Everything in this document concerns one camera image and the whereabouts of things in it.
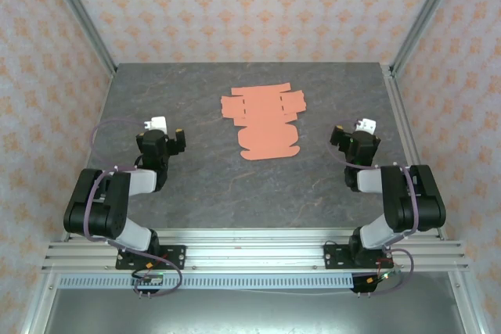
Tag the orange paper box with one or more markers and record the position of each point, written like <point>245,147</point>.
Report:
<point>266,130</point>

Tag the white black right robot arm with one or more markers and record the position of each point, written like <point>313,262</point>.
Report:
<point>399,201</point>

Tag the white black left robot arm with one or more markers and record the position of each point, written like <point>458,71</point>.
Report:
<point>98,209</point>

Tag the narrow aluminium crossbeam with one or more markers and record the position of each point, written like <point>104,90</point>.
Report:
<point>254,234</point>

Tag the small electronics board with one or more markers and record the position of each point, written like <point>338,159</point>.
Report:
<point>370,281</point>
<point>150,280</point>

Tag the grey metal bottom panel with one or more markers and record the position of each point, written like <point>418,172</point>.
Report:
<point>235,310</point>

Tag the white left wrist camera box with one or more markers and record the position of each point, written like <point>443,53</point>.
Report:
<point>158,123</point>

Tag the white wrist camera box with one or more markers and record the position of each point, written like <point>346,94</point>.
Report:
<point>368,126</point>
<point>158,123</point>

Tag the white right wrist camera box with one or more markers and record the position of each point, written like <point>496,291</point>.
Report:
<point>368,126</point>

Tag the aluminium table side rail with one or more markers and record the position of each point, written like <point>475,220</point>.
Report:
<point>407,134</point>

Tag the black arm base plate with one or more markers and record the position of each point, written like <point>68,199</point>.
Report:
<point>176,256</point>
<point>332,257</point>

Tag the wide aluminium base rail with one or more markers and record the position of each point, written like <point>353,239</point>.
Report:
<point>254,261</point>

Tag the aluminium corner post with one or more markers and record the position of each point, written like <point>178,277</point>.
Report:
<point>426,13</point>
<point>78,13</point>

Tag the aluminium lower frame bar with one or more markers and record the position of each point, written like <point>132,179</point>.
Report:
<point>37,306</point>
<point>471,306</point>

